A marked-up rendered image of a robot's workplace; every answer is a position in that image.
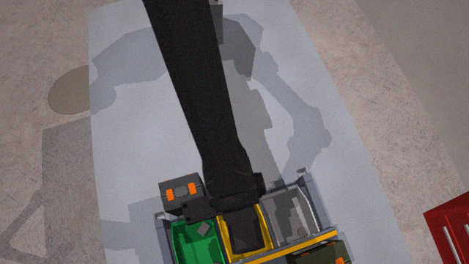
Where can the yellow flat bar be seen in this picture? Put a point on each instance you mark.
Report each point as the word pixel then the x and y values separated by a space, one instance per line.
pixel 293 248

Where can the grey open bin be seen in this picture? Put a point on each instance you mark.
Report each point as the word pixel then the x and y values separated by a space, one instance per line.
pixel 285 211

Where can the yellow bin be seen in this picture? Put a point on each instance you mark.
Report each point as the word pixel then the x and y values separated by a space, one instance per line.
pixel 265 234

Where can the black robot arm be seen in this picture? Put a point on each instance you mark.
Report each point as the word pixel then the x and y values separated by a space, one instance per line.
pixel 185 33

